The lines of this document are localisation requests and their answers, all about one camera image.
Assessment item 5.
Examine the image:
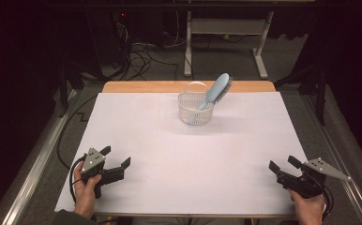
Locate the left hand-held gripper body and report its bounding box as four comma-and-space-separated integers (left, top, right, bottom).
80, 147, 127, 200

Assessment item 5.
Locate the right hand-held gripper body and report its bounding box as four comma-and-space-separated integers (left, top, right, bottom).
276, 157, 352, 200

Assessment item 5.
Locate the white plastic basket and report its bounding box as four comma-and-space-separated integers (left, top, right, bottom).
177, 81, 216, 127

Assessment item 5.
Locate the light blue hairbrush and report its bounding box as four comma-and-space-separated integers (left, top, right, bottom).
188, 72, 234, 125

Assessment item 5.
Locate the person's left hand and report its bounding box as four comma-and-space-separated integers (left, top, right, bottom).
73, 160, 103, 219

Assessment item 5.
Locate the person's right hand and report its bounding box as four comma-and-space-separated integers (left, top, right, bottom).
288, 189, 326, 221

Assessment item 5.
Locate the white table sheet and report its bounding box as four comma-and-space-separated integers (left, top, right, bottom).
54, 91, 330, 218

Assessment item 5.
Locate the black metal stand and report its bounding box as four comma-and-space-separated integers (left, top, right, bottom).
56, 59, 86, 119
274, 62, 328, 127

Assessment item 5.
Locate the black computer tower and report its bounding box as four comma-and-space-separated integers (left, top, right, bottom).
86, 10, 130, 68

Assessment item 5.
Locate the aluminium floor rail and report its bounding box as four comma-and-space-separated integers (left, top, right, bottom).
299, 93, 362, 225
0, 88, 79, 225

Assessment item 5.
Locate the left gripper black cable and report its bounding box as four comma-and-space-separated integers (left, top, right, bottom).
56, 94, 98, 204

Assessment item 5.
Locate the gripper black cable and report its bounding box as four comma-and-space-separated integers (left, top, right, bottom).
56, 94, 98, 204
321, 187, 335, 219

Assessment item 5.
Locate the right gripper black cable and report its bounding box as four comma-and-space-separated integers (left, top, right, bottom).
321, 187, 335, 219

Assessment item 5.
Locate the bundle of floor cables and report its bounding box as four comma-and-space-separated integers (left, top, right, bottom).
102, 41, 180, 82

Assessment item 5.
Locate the white metal desk frame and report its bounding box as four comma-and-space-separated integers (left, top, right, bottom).
183, 10, 276, 80

